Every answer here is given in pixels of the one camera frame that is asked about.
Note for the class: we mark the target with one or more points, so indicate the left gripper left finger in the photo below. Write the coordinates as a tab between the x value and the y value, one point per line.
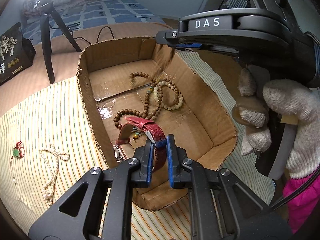
99	204

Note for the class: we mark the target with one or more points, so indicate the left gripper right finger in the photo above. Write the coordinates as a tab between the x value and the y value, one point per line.
221	205

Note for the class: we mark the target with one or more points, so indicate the pink sleeve forearm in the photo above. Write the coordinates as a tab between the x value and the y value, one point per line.
301	206

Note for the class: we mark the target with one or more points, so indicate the right hand white glove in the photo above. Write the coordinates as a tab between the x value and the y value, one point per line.
259	95

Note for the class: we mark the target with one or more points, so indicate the yellow striped cloth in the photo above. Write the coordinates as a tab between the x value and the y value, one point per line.
55	116

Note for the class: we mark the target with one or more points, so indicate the open cardboard box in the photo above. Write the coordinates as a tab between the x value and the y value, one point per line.
137	75

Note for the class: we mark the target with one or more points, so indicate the blue checkered blanket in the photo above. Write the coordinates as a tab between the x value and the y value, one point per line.
92	13

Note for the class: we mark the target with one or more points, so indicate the black printed snack bag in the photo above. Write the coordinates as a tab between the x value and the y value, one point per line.
17	53

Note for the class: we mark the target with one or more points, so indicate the black tripod stand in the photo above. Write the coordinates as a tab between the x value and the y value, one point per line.
47	10

